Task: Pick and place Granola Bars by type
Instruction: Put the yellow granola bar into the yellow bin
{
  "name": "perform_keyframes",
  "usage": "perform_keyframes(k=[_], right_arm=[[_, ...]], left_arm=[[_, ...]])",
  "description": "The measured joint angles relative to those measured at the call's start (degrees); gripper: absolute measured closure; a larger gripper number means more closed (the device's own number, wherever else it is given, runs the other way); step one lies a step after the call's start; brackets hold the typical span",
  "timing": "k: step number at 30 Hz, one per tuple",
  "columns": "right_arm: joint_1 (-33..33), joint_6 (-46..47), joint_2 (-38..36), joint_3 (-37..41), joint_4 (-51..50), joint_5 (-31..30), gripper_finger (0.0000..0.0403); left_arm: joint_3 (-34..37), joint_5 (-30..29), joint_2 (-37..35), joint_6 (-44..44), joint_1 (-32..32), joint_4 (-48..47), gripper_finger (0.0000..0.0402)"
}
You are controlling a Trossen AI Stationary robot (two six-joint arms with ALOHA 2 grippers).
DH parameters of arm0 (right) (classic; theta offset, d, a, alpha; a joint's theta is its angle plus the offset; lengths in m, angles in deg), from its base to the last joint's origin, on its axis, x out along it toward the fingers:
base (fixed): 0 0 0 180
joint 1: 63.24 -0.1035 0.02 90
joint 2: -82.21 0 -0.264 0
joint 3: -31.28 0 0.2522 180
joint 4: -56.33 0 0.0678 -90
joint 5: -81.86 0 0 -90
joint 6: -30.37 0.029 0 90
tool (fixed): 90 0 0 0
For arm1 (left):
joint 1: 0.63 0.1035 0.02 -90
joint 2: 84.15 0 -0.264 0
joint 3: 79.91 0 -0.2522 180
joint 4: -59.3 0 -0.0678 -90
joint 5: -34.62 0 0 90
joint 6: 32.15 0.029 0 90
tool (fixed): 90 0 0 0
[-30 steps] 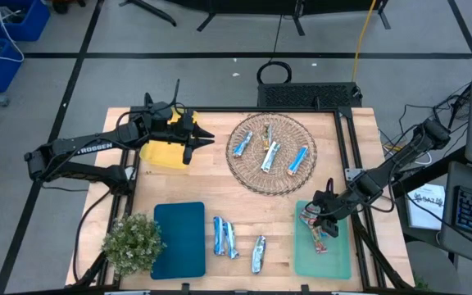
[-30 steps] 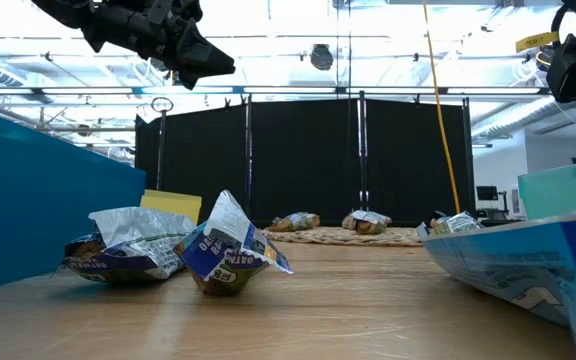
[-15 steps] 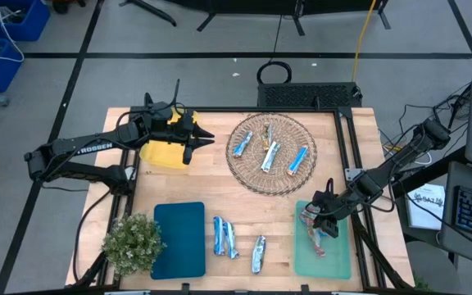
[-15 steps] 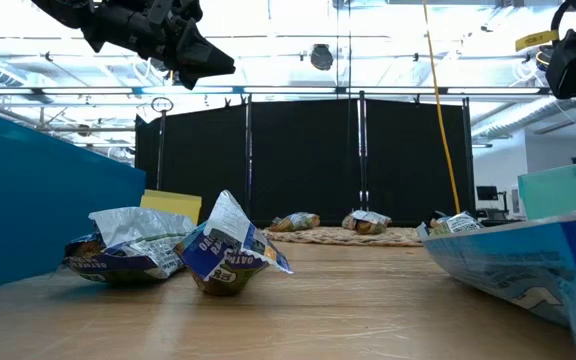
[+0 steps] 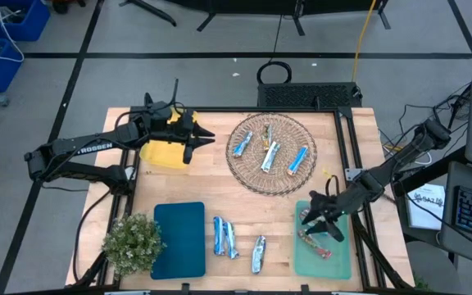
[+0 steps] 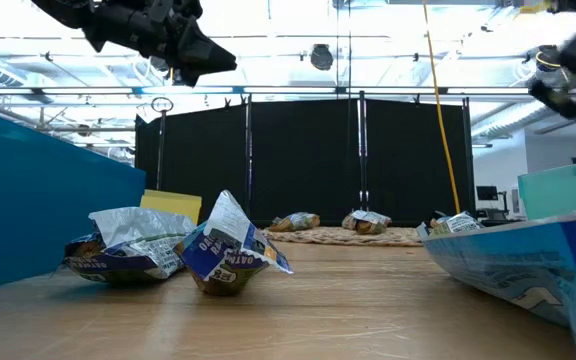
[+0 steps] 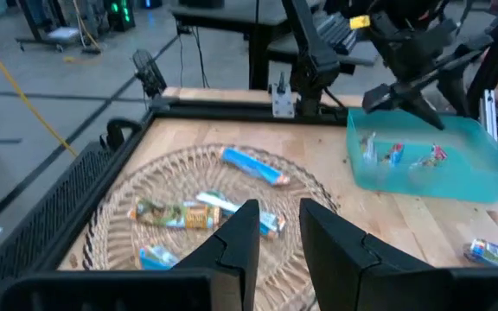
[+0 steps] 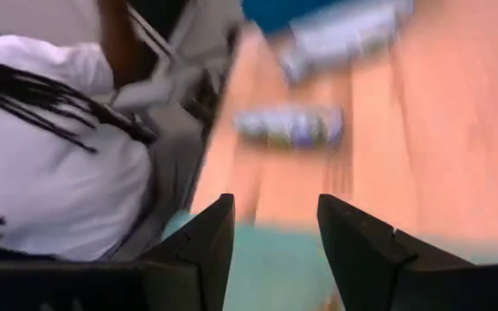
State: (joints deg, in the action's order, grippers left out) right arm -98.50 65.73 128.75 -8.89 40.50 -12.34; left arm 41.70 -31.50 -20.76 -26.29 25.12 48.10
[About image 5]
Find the white paper sign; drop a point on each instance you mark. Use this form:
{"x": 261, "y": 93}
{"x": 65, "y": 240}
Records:
{"x": 424, "y": 209}

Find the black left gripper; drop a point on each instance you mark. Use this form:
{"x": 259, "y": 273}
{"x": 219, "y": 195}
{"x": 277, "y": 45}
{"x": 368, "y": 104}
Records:
{"x": 166, "y": 127}

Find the round woven placemat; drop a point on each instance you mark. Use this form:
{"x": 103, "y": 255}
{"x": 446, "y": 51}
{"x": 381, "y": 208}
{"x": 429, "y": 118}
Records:
{"x": 252, "y": 174}

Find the small green potted plant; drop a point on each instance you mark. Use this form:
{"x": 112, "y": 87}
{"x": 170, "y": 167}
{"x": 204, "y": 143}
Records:
{"x": 131, "y": 243}

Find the dark blue plastic bin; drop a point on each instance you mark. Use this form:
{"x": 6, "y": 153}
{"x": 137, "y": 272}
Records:
{"x": 180, "y": 241}

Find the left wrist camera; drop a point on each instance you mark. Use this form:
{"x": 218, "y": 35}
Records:
{"x": 160, "y": 110}

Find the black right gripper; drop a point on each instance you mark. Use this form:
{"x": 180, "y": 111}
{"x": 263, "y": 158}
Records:
{"x": 336, "y": 205}

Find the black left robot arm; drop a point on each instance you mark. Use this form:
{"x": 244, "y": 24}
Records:
{"x": 68, "y": 149}

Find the blue and red granola bar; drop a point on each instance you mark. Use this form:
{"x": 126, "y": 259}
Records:
{"x": 316, "y": 246}

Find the black perforated computer case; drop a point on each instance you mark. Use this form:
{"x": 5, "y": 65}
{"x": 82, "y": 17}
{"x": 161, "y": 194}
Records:
{"x": 309, "y": 95}

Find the blue oatmeal raisin bar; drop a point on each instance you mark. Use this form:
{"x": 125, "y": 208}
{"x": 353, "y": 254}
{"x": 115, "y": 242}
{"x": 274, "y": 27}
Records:
{"x": 219, "y": 235}
{"x": 231, "y": 241}

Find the silver and blue granola bar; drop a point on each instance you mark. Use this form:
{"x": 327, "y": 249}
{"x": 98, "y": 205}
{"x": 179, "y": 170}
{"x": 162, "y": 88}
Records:
{"x": 270, "y": 157}

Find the black curtain partition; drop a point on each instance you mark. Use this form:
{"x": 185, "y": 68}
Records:
{"x": 260, "y": 6}

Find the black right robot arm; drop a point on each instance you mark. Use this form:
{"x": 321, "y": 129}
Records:
{"x": 400, "y": 157}

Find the green crunchy granola bar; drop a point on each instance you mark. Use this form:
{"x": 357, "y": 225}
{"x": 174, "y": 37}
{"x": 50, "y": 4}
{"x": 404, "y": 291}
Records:
{"x": 266, "y": 137}

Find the teal plastic bin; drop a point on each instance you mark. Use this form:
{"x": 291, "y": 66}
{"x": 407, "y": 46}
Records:
{"x": 334, "y": 262}

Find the black aluminium table frame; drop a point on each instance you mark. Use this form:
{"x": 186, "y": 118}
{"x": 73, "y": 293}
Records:
{"x": 260, "y": 110}

